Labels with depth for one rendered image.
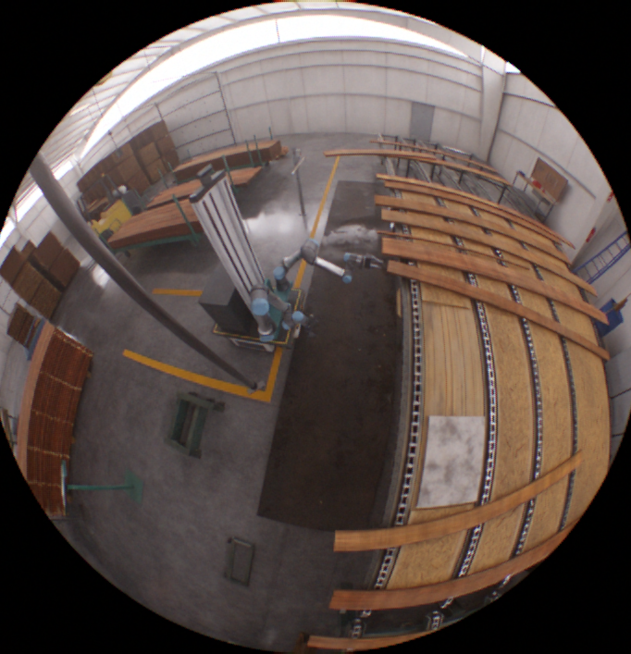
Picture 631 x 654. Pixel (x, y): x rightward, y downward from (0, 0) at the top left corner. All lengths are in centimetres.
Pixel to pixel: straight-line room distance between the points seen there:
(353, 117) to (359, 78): 213
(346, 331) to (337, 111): 1075
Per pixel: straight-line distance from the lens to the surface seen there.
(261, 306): 140
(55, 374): 465
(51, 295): 1012
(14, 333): 1003
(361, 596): 179
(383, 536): 150
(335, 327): 245
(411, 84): 1194
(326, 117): 1194
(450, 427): 154
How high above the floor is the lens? 217
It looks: 61 degrees down
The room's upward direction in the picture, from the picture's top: 10 degrees counter-clockwise
